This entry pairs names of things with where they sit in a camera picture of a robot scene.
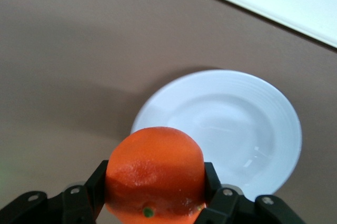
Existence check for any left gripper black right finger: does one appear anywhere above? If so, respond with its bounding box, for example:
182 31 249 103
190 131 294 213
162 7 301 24
196 162 306 224

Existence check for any white round plate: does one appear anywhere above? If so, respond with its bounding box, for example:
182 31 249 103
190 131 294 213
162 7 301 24
131 69 303 201

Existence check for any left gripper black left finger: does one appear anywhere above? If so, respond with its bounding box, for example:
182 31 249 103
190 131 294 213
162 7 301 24
0 160 109 224

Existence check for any orange fruit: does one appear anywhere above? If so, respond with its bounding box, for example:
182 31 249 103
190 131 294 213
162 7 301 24
105 126 206 224

